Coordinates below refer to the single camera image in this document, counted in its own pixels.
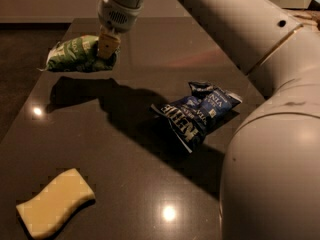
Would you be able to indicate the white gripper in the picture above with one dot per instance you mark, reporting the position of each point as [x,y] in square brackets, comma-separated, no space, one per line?
[117,16]

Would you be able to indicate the green jalapeno chip bag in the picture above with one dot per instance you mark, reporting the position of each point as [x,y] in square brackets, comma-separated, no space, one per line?
[79,55]

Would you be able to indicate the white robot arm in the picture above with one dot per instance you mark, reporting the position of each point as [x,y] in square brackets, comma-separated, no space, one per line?
[270,176]

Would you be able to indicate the blue Kettle chip bag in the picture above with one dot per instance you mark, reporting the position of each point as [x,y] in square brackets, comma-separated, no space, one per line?
[193,117]

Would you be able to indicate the yellow sponge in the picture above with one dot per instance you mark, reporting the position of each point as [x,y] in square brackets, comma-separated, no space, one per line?
[44,214]

